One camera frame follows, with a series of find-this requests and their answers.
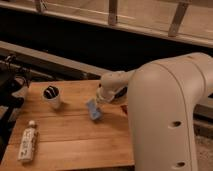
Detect white cup with dark contents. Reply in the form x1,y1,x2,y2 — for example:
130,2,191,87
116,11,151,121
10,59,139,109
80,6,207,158
43,86,61,110

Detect dark round object on table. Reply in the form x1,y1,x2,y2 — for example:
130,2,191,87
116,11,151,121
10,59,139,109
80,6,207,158
114,87,127,99

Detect white labelled plastic bottle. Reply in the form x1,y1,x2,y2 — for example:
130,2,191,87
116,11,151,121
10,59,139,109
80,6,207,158
18,120,38,163

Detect black equipment at left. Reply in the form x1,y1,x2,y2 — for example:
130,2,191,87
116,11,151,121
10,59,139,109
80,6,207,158
0,54,30,162

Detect metal window railing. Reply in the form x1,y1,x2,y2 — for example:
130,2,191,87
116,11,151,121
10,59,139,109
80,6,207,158
0,0,213,48

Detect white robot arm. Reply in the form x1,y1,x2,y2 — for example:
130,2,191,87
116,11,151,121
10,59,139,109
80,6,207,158
97,53,213,171

